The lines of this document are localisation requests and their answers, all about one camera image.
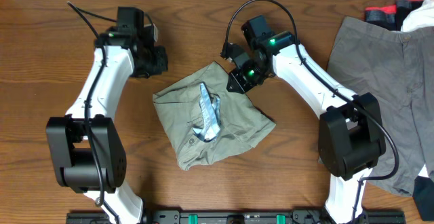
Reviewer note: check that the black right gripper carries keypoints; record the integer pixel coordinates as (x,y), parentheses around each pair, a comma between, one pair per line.
(235,77)

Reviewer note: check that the black and red garment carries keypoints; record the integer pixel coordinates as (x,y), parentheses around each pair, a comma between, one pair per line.
(391,17)

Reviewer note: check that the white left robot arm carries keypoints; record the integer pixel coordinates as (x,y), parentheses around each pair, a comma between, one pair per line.
(86,151)

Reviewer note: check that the dark grey shorts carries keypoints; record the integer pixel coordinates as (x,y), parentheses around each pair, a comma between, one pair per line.
(397,68)

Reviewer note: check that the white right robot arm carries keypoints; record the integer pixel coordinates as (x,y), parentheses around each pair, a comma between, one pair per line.
(350,141)

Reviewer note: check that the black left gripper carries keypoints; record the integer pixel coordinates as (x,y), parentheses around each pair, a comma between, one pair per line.
(162,64)

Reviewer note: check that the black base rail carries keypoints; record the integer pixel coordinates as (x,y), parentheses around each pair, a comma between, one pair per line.
(293,217)

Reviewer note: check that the white garment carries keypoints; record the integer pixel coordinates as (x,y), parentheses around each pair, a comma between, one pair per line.
(420,18)

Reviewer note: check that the light khaki green shorts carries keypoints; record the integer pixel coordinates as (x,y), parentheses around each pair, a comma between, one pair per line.
(204,122)

